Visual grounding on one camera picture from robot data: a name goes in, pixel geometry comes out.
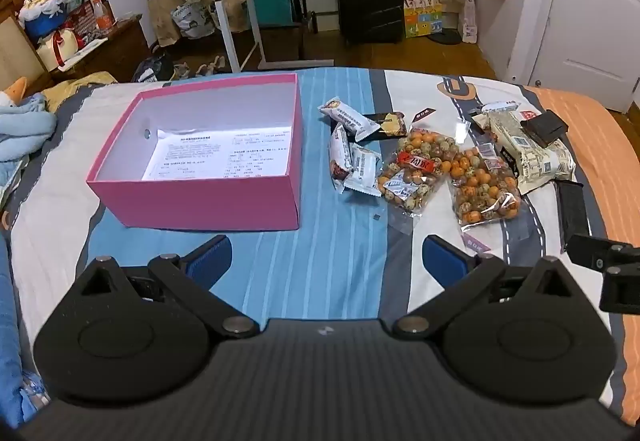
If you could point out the wooden headboard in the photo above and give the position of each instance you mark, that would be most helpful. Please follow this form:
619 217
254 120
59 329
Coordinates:
15 51

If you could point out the black plastic bag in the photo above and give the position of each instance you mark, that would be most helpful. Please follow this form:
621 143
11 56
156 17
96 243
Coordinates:
152 68

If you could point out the wooden nightstand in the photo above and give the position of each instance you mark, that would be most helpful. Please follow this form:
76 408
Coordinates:
120 46

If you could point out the cream bag with red ribbon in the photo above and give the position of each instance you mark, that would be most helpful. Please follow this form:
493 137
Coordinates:
60 48

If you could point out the clear bag of coloured nuts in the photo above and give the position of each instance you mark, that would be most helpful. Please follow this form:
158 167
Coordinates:
415 171
480 191

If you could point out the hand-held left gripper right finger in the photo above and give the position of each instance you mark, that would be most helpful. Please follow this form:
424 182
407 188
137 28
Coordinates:
442 261

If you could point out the yellow cloth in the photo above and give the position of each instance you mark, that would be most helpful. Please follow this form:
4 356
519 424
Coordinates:
65 91

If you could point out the white and red snack packet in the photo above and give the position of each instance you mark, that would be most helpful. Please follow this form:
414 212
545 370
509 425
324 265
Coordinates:
500 107

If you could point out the blue gift basket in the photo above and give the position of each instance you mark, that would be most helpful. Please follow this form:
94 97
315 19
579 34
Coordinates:
42 16

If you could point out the printed bed sheet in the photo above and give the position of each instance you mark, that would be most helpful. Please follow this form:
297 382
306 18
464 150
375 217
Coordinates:
325 246

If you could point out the blue cloth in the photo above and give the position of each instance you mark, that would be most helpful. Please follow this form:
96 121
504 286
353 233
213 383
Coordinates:
10 321

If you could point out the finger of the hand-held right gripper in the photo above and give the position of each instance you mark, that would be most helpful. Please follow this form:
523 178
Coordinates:
590 251

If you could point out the small black box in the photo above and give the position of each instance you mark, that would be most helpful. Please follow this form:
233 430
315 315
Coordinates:
545 127

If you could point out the pink cardboard box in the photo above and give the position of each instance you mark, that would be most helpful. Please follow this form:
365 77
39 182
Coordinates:
200 203

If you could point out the duck plush toy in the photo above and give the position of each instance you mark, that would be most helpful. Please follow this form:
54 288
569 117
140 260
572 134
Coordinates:
12 96

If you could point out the black round object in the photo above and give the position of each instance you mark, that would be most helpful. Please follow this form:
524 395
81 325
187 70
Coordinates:
447 37

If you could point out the printed paper sheet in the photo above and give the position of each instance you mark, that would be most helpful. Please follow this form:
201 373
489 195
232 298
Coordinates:
215 156

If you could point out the white door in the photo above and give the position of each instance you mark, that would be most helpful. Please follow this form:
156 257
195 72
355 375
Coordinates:
590 21

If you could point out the white patterned bag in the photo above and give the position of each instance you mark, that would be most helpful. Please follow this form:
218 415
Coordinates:
192 21

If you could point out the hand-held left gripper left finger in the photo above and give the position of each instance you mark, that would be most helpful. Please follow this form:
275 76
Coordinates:
210 258

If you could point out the red printed box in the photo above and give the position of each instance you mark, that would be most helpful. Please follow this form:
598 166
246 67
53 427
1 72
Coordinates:
82 21

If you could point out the brown paper bag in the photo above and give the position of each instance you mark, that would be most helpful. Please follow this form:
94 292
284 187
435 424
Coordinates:
235 6
165 18

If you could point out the large beige snack bag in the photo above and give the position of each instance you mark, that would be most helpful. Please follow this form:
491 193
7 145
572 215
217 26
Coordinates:
530 161

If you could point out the black cracker packet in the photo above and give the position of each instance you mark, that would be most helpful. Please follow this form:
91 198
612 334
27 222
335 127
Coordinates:
390 126

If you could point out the long black snack packet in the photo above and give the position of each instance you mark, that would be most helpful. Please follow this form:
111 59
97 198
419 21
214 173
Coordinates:
572 216

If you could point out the white printed bag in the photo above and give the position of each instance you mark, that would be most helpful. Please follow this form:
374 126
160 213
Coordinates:
469 18

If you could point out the orange bottle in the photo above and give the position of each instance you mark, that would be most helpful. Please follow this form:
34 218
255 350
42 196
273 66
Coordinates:
104 16

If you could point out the colourful gift box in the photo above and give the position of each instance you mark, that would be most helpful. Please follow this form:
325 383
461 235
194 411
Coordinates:
422 18

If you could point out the light blue blanket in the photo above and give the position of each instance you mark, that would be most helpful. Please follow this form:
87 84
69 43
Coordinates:
25 131

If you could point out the beige slipper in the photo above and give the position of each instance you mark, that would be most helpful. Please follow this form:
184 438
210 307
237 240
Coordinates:
202 70
217 63

